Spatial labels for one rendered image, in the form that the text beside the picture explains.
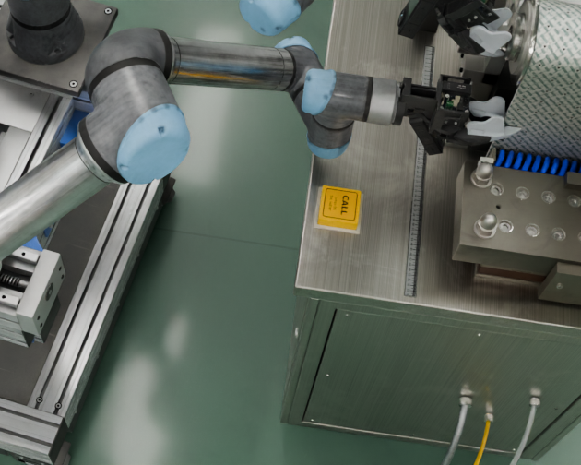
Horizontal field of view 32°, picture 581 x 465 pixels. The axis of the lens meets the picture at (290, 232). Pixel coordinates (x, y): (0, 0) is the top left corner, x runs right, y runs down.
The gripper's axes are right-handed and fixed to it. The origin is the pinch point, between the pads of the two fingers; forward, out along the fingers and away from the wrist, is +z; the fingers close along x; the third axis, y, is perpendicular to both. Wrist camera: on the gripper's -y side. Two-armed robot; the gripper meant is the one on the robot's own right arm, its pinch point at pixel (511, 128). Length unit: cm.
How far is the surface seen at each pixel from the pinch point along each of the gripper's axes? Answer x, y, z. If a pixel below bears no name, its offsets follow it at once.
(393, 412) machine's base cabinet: -26, -80, -5
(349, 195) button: -7.8, -16.6, -24.4
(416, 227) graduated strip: -11.0, -19.0, -11.8
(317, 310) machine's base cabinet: -25.8, -28.0, -27.0
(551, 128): -0.3, 1.9, 6.1
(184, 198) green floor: 36, -109, -63
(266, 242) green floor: 27, -109, -39
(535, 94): -0.3, 10.5, 0.9
